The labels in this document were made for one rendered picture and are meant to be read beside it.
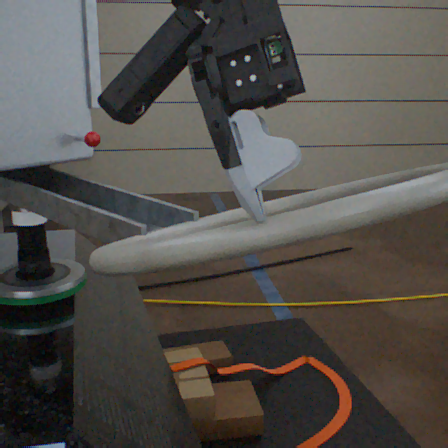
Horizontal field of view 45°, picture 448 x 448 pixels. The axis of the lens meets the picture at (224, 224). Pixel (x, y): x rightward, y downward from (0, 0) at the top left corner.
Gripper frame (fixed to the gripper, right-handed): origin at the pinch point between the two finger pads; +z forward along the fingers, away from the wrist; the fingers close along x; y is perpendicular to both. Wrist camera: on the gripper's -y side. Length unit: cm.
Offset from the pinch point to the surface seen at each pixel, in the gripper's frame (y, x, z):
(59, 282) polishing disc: -56, 56, 3
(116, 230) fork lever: -28.1, 32.4, -3.1
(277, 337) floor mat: -51, 222, 64
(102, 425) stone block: -37, 27, 25
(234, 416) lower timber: -56, 141, 69
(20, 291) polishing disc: -61, 50, 2
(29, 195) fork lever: -49, 45, -15
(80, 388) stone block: -41, 31, 20
